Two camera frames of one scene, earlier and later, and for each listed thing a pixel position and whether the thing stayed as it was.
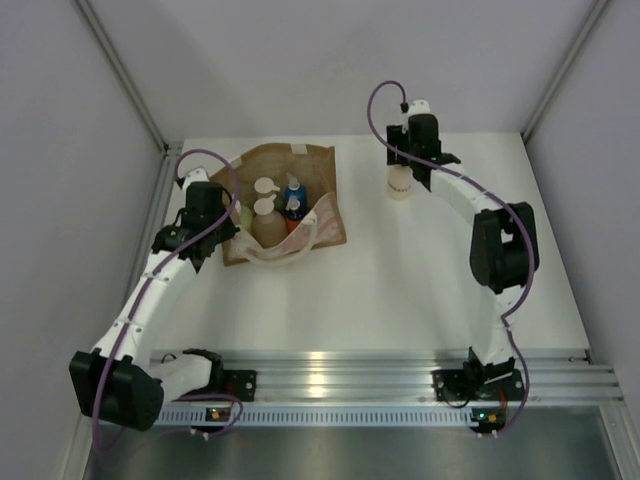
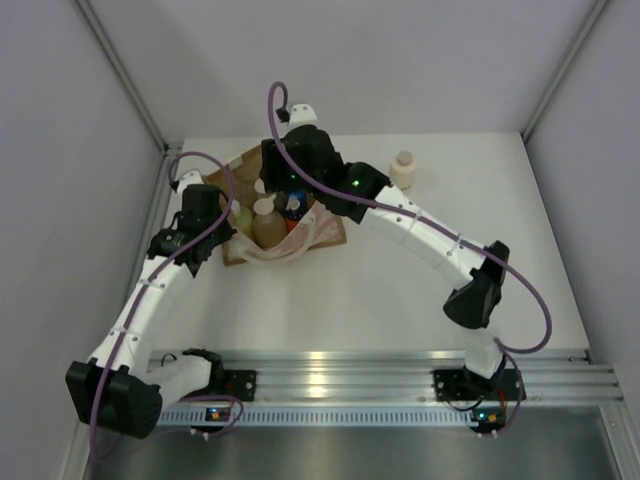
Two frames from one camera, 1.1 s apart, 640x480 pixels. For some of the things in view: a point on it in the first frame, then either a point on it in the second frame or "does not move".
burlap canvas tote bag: (324, 224) → (219, 180)
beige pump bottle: (268, 226) does not move
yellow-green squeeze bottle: (245, 214) does not move
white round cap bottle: (399, 182) does not move
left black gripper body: (228, 229) does not move
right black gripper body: (398, 137) → (280, 175)
